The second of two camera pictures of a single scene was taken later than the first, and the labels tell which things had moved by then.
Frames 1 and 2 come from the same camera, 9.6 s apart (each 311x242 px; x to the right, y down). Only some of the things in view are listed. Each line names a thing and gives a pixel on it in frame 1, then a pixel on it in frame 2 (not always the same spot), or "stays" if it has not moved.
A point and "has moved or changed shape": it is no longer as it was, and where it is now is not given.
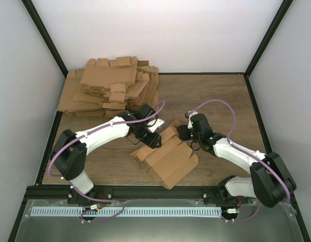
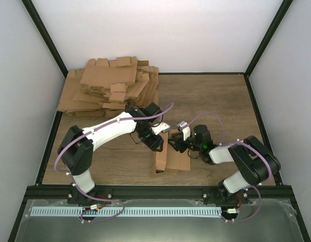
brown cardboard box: x=170 y=162 has moved or changed shape
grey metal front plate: x=272 y=223 stays
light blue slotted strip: x=127 y=212 stays
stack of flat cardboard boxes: x=105 y=88 stays
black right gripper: x=183 y=135 → x=179 y=143
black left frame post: x=47 y=36 stays
